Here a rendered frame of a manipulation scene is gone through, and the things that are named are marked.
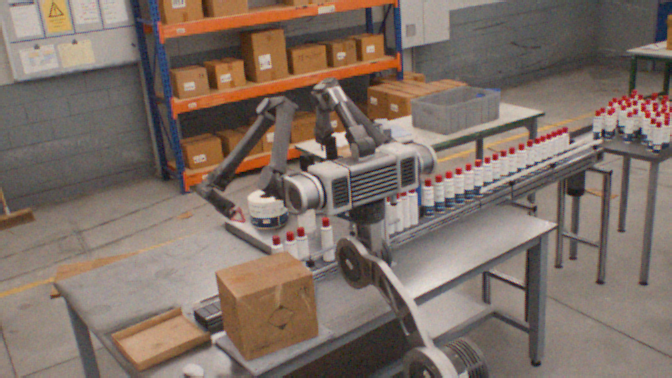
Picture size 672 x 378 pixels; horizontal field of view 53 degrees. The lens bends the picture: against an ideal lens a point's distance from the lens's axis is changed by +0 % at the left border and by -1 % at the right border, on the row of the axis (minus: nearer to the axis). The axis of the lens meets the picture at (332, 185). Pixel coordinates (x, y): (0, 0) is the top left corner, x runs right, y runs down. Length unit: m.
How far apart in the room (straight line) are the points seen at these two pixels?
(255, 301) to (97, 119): 4.98
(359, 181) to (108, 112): 5.12
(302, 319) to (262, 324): 0.16
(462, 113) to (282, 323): 3.00
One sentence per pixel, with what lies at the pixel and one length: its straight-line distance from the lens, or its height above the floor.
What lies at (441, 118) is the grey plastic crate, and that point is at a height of 0.93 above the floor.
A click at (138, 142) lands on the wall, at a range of 7.36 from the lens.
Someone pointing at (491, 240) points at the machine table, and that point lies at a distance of 3.34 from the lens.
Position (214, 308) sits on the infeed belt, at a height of 0.88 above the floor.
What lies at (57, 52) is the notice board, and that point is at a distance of 6.91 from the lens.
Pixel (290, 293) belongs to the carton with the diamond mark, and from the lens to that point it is 2.48.
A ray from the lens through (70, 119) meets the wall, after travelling 7.15.
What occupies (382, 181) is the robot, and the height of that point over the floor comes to 1.44.
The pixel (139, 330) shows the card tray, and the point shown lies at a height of 0.84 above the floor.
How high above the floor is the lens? 2.28
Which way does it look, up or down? 21 degrees down
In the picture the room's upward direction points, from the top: 5 degrees counter-clockwise
